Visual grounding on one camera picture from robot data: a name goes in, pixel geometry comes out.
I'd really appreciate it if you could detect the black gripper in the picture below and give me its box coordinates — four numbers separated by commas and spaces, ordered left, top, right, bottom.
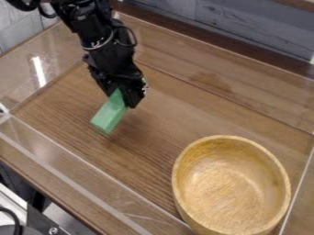
82, 26, 147, 108

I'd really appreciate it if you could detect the green rectangular block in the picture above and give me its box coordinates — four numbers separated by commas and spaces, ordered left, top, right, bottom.
90, 84, 130, 135

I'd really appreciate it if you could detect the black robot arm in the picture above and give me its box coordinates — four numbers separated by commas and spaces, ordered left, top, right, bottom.
5, 0, 146, 108

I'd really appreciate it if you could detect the brown wooden bowl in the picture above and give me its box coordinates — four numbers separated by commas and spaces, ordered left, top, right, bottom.
172, 135, 291, 235

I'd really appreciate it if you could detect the clear acrylic tray wall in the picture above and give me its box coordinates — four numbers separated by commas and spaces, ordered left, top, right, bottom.
0, 17, 314, 235

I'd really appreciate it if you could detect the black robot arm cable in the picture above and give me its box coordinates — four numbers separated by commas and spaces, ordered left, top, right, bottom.
36, 3, 139, 49

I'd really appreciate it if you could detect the black cable bottom left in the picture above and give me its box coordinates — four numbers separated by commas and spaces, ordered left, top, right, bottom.
0, 207, 23, 235

